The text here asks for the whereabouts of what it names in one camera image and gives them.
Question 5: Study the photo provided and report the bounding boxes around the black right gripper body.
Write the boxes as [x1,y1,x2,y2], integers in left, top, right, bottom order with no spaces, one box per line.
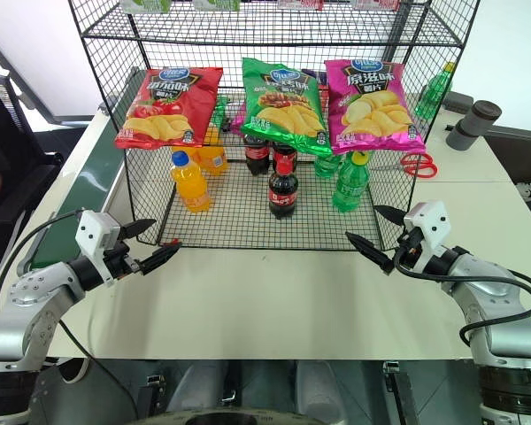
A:
[396,229,427,269]

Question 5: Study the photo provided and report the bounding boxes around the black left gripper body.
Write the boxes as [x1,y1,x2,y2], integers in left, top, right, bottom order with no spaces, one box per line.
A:
[104,241,146,281]

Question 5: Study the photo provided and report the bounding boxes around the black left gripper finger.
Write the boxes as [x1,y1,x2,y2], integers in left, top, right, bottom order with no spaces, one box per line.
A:
[138,243,181,277]
[122,218,158,243]

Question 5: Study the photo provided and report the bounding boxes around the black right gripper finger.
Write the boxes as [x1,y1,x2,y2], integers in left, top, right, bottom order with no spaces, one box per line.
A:
[344,231,395,276]
[373,205,406,227]

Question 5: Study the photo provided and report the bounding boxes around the green conveyor belt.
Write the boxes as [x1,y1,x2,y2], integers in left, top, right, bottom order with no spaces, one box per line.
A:
[15,66,136,275]

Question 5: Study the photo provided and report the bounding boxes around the green soda bottle yellow cap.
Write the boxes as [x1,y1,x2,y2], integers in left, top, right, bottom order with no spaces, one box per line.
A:
[331,151,372,213]
[414,61,457,120]
[313,152,344,180]

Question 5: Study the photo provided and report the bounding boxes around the orange soda bottle blue cap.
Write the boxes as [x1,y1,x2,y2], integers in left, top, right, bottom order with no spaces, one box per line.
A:
[170,150,212,214]
[194,126,229,176]

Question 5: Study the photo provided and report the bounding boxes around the cola bottle red cap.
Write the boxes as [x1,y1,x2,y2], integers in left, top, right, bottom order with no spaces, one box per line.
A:
[268,154,300,221]
[242,132,272,177]
[272,142,299,173]

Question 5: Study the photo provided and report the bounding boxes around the magenta potato chips bag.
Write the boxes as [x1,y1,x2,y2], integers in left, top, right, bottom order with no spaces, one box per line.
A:
[324,58,427,156]

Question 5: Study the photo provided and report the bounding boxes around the grey cylindrical roll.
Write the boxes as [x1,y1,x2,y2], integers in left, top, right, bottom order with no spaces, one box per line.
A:
[445,100,502,151]

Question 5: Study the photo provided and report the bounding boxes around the red potato chips bag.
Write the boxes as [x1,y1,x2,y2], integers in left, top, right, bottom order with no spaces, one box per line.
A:
[113,66,225,151]

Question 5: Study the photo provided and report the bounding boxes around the small green snack bag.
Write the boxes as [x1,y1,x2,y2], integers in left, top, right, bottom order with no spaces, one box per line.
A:
[212,95,231,134]

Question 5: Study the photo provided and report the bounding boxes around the small pink snack bag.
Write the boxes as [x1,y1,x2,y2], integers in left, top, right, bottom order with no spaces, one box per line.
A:
[229,104,249,134]

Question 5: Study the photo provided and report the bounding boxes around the green potato chips bag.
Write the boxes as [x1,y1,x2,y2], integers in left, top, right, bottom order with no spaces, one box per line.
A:
[239,57,334,157]

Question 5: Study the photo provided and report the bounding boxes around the dark grey rounded shape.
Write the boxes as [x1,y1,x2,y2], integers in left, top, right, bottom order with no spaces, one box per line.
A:
[291,360,347,421]

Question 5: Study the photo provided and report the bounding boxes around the purple snack pack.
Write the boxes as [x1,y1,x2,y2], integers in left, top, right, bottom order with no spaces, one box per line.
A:
[300,68,331,89]

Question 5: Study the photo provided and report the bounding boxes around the black office chair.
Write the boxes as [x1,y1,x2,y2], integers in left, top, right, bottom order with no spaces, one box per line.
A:
[0,70,65,222]

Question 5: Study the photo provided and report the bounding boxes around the red white snack packet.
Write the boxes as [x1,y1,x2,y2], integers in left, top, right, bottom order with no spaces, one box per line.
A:
[353,0,402,11]
[276,0,325,11]

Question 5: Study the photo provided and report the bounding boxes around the green white snack packet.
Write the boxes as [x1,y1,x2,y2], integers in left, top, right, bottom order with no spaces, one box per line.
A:
[119,0,172,13]
[192,0,241,12]

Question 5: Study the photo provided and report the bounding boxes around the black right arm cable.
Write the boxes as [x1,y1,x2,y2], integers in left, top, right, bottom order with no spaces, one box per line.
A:
[393,247,531,346]

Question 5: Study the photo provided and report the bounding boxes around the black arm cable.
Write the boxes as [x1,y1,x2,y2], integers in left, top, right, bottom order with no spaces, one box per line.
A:
[0,210,83,318]
[393,247,531,346]

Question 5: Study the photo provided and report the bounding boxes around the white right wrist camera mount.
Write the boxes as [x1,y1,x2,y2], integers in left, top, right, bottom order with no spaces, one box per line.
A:
[402,200,449,262]

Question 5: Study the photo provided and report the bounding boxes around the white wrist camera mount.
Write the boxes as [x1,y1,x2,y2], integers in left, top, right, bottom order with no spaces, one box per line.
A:
[402,200,449,262]
[74,210,125,288]

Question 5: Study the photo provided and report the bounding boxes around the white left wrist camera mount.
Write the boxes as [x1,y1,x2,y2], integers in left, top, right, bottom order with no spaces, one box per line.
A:
[74,210,125,288]

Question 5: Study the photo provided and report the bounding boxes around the red handled scissors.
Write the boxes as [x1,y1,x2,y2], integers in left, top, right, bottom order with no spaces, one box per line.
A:
[400,152,439,179]

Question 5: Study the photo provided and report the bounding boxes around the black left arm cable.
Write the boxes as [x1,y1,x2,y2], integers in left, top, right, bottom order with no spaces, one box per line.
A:
[0,210,83,318]

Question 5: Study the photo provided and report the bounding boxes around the black wire mesh rack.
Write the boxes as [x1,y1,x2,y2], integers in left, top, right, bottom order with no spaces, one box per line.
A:
[67,0,481,252]

